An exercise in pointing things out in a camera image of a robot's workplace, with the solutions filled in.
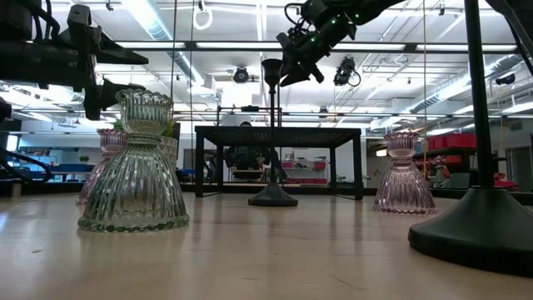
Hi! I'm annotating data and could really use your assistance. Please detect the clear ribbed glass candle holder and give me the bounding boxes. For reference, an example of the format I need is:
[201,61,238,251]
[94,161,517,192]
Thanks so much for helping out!
[77,87,191,233]

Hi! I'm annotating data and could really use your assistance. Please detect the red storage bins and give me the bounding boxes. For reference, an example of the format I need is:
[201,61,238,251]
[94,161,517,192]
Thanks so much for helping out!
[426,132,477,152]

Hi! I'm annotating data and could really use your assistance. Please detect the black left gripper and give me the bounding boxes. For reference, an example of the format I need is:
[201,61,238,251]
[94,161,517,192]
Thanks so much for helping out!
[66,3,149,122]

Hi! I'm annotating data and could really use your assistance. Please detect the black curved cable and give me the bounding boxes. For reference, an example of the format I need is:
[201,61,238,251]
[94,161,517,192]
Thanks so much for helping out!
[0,146,53,184]

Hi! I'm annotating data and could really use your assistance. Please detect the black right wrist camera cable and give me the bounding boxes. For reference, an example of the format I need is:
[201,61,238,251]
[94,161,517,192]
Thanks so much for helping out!
[284,2,309,30]

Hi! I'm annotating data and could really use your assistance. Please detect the pink ribbed glass candle holder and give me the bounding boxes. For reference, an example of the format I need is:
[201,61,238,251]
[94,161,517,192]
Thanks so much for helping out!
[76,127,126,208]
[372,131,438,216]

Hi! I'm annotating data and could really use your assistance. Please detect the white cable loop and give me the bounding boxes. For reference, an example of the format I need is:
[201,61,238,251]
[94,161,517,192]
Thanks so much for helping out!
[192,4,214,31]

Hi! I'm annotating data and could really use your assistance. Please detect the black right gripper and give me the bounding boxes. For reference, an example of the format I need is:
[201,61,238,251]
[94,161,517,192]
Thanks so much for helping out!
[276,14,358,88]

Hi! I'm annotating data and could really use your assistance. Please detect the white mesh ball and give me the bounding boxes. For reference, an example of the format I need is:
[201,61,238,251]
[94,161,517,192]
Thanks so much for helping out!
[160,119,181,172]

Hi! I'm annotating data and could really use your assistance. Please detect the black ceiling-mounted camera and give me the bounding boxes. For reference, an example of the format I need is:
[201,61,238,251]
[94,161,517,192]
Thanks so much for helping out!
[332,57,361,88]
[232,66,250,84]

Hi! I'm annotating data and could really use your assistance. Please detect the person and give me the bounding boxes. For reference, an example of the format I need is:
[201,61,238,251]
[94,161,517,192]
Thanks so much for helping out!
[224,121,284,183]

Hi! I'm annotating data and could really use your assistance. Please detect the black overhead frame beam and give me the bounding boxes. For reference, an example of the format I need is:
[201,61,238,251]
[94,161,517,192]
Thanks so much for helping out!
[114,40,521,54]

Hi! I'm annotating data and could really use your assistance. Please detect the black perforated metal riser shelf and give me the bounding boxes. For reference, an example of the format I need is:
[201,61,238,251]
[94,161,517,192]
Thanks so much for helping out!
[194,126,364,201]

